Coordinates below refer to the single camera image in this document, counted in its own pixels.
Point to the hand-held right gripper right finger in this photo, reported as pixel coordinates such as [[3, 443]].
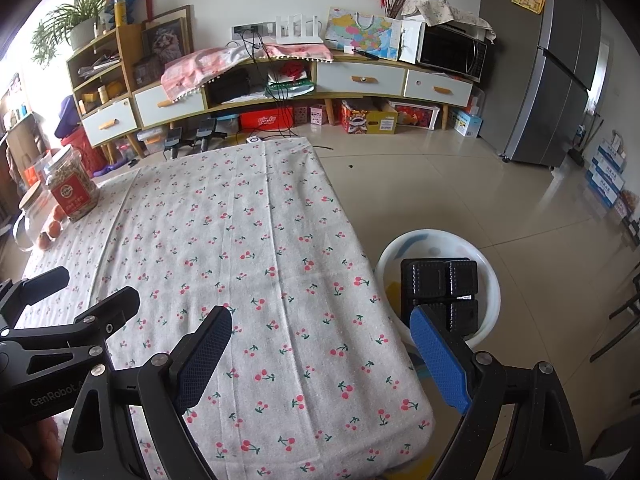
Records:
[[442, 360]]

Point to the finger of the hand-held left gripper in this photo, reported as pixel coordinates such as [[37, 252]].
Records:
[[120, 305], [45, 282]]

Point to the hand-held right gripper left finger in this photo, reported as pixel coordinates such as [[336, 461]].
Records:
[[200, 360]]

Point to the black plastic tray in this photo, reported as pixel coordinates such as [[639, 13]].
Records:
[[435, 280]]

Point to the white plastic basin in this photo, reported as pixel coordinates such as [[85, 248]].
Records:
[[400, 255]]

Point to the person's left hand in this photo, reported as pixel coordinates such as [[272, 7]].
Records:
[[22, 452]]

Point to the orange tangerine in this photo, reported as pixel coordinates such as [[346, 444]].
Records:
[[59, 213], [44, 242], [53, 228]]

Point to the clear plastic fruit pack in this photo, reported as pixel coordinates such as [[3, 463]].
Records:
[[62, 232]]

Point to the glass jar with wooden lid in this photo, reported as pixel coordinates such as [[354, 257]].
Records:
[[32, 200]]

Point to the seed jar with red label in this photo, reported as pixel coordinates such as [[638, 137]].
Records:
[[72, 195]]

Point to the cherry print tablecloth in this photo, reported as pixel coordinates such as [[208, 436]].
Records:
[[250, 260]]

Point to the red plastic basket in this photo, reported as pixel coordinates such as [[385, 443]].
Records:
[[87, 150]]

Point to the clear plastic storage box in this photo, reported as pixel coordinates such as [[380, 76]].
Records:
[[150, 142]]

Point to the purple plastic tub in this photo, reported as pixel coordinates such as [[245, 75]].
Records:
[[67, 115]]

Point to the wooden shelf cabinet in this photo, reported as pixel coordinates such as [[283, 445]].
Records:
[[107, 120]]

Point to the black chair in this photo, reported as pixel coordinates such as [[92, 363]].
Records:
[[622, 310]]

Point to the flat red box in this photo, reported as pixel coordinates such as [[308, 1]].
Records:
[[262, 121]]

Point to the blue and white box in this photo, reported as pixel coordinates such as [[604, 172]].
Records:
[[467, 124]]

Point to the red gift box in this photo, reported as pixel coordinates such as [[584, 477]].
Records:
[[415, 116]]

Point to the blue white carton stack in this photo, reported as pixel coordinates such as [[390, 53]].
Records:
[[607, 175]]

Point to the pink checked cloth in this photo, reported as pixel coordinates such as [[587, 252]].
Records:
[[200, 67]]

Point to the yellow printed carton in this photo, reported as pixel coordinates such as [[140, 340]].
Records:
[[367, 120]]

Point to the green potted plant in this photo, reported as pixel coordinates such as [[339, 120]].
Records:
[[75, 15]]

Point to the small pink patterned box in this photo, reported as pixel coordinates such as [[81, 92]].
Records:
[[318, 115]]

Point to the framed cat picture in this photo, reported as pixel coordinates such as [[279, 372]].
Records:
[[167, 35]]

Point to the green and white plastic bag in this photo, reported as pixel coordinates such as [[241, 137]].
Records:
[[292, 89]]

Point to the yellow bottle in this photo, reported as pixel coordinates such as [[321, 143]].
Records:
[[120, 12]]

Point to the red cloth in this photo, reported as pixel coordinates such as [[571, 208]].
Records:
[[292, 70]]

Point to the wooden tv cabinet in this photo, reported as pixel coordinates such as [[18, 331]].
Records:
[[360, 80]]

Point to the black microwave oven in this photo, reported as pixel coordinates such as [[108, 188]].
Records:
[[450, 55]]

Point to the grey refrigerator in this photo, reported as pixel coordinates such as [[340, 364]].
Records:
[[550, 60]]

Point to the white paper bag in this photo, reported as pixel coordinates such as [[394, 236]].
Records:
[[411, 42]]

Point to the white wifi router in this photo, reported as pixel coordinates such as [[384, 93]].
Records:
[[297, 35]]

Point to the map print paper bag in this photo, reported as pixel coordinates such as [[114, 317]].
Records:
[[362, 32]]

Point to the floral cloth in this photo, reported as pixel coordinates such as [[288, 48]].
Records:
[[450, 12]]

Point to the bunch of dried twigs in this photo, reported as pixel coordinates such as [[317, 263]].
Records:
[[400, 0]]

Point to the wall power strip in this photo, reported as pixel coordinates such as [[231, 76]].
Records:
[[250, 30]]

